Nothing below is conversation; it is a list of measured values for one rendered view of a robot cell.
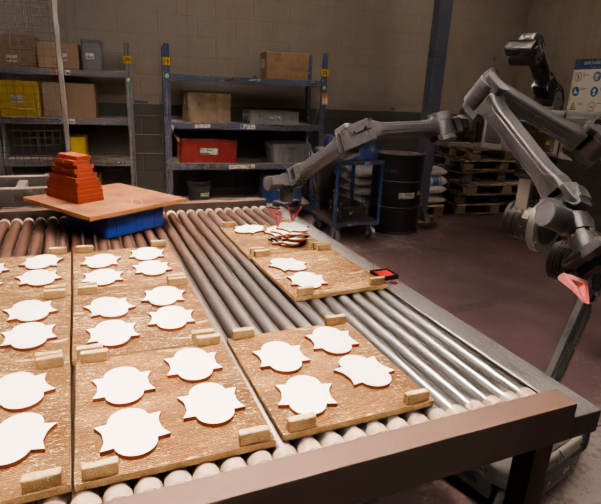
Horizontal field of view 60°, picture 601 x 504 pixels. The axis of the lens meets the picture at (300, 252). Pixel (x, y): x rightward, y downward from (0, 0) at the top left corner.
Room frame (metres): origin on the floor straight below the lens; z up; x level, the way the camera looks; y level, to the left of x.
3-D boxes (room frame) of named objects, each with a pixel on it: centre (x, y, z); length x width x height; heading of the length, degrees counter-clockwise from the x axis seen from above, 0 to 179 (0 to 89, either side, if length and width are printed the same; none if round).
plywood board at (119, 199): (2.29, 0.89, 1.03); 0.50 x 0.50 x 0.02; 55
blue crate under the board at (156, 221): (2.25, 0.84, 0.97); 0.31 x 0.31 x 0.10; 55
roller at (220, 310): (1.68, 0.34, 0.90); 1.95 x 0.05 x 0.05; 24
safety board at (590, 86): (6.64, -3.42, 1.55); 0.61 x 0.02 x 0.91; 17
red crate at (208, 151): (6.15, 1.16, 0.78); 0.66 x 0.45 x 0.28; 107
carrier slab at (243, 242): (2.13, 0.12, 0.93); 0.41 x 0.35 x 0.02; 24
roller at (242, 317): (1.70, 0.29, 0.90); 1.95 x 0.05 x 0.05; 24
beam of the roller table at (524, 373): (1.93, -0.23, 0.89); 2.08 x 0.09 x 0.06; 24
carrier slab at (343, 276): (1.75, -0.06, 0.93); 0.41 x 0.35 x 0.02; 26
